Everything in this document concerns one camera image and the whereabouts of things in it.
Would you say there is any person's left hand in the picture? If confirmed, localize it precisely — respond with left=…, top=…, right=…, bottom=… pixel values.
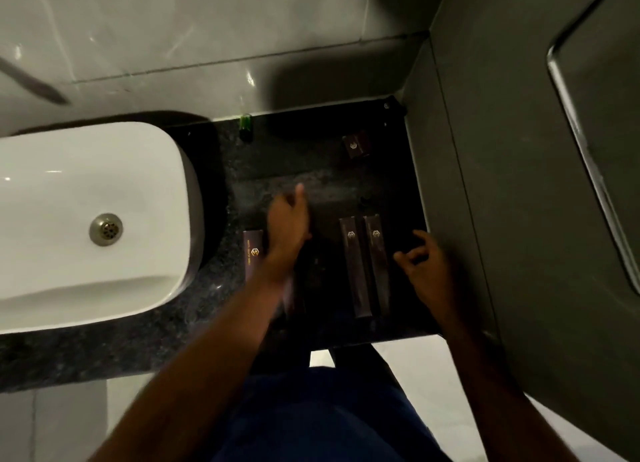
left=262, top=183, right=314, bottom=273

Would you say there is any person's right hand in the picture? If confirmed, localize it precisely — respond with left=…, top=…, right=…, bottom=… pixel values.
left=393, top=229, right=460, bottom=323

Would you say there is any person's right forearm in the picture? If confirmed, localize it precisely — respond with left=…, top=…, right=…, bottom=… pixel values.
left=434, top=307, right=582, bottom=462

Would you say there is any person's left forearm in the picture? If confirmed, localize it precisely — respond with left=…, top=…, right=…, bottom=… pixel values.
left=89, top=269, right=302, bottom=462

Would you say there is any long brown box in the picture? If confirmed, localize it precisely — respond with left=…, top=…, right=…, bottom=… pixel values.
left=362, top=214, right=394, bottom=318
left=338, top=216, right=374, bottom=320

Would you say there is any small brown cube box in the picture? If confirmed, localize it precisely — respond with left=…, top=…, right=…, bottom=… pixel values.
left=341, top=132, right=372, bottom=158

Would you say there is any short brown flat box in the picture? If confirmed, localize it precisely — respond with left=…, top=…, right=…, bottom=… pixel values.
left=243, top=229, right=269, bottom=286

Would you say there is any black tray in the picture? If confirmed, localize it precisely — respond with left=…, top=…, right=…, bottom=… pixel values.
left=287, top=199, right=442, bottom=350

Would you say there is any person's blue clothing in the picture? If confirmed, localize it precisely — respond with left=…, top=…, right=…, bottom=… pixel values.
left=214, top=346, right=452, bottom=462

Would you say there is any metal sink drain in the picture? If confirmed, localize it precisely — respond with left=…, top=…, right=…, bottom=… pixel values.
left=89, top=213, right=124, bottom=248

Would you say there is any white ceramic sink basin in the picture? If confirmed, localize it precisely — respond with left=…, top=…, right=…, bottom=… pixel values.
left=0, top=121, right=206, bottom=335

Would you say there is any chrome framed mirror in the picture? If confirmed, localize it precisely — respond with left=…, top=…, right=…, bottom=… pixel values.
left=546, top=0, right=640, bottom=296

